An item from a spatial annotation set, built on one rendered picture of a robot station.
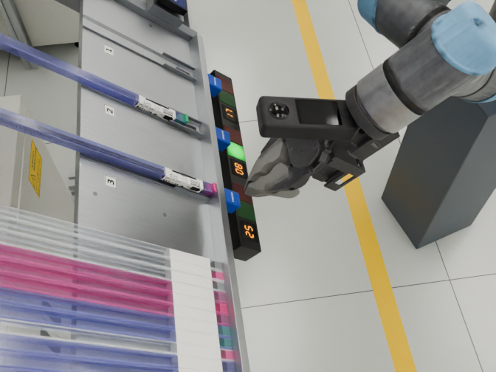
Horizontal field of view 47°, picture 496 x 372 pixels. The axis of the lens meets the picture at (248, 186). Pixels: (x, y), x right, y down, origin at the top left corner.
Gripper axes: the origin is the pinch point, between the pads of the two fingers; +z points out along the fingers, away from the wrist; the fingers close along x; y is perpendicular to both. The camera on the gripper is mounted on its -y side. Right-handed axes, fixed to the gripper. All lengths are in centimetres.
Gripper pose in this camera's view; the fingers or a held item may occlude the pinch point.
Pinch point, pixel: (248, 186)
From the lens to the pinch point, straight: 77.8
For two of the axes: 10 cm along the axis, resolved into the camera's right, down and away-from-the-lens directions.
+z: -6.6, 4.8, 5.7
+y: 7.4, 2.8, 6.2
